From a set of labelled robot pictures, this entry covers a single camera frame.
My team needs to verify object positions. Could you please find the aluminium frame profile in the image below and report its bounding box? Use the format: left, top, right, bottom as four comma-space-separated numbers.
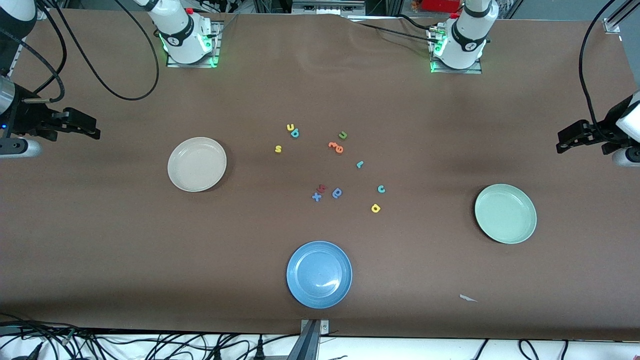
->
7, 7, 51, 73
602, 0, 640, 34

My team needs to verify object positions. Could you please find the aluminium table edge bracket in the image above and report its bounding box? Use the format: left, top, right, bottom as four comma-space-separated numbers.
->
300, 319, 331, 360

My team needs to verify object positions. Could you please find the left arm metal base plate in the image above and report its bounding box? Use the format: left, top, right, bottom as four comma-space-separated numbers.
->
430, 27, 483, 75

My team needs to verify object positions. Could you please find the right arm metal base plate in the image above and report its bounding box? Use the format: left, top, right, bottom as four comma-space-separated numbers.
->
166, 21, 223, 68

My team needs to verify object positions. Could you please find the beige brown plate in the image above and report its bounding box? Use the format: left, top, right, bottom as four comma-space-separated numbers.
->
167, 137, 228, 193

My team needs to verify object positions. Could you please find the pale green plate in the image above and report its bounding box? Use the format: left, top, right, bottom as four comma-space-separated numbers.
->
474, 183, 538, 245

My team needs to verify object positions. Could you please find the brown paper table cover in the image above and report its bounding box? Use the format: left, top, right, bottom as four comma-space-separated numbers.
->
0, 9, 640, 342

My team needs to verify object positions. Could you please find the blue plate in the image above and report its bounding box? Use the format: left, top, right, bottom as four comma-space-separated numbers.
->
286, 241, 353, 309

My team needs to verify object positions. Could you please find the black cable tangle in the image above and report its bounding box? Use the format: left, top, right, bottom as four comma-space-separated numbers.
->
0, 312, 301, 360

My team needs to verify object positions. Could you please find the grey metal device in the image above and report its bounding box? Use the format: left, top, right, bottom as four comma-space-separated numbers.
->
291, 0, 367, 16

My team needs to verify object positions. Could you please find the black base power cable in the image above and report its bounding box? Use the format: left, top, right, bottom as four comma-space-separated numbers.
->
356, 21, 437, 41
394, 14, 438, 33

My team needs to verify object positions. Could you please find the red box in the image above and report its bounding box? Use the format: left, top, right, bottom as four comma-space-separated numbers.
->
421, 0, 462, 13

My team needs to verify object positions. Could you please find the long black right arm cable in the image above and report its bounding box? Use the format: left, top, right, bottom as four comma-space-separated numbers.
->
47, 0, 160, 101

